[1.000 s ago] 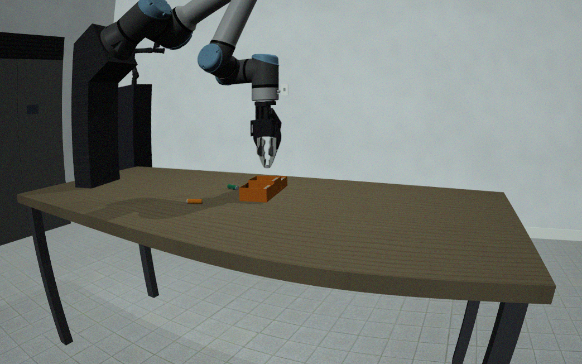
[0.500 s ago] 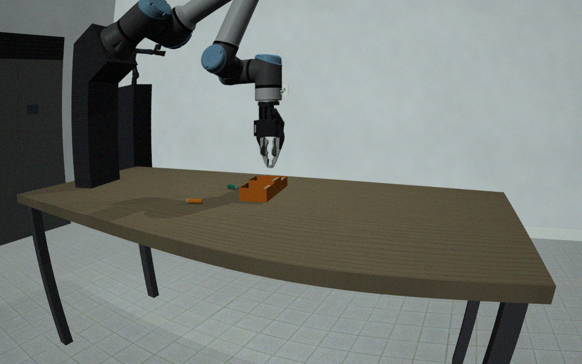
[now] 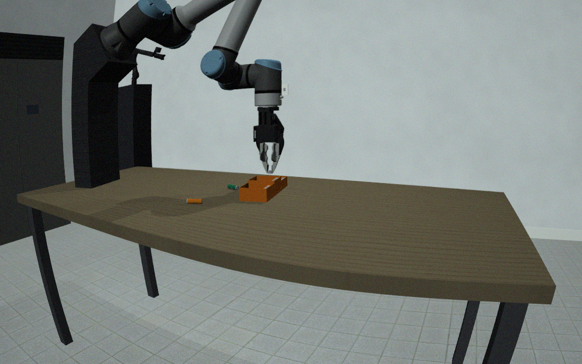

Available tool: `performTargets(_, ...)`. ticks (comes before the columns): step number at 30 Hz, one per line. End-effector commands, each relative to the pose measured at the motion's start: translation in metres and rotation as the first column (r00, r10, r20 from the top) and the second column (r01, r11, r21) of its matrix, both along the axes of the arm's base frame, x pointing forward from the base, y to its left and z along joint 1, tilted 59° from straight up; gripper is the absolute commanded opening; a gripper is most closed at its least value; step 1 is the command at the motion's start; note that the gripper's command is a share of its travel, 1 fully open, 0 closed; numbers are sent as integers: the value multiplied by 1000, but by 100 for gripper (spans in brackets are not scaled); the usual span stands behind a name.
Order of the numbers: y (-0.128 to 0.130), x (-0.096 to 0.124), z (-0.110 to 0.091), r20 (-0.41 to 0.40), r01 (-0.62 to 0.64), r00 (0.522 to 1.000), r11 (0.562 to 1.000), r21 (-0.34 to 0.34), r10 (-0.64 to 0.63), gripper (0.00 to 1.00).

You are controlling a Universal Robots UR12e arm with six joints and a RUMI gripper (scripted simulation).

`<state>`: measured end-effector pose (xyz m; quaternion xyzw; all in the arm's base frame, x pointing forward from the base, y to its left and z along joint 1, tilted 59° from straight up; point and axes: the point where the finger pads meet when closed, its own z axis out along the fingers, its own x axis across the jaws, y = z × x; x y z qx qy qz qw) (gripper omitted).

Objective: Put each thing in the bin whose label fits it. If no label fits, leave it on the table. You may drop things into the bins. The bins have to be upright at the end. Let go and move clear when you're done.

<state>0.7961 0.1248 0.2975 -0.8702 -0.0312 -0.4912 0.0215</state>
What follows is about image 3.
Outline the orange rack of bins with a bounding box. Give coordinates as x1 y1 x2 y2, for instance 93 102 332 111
239 176 287 202

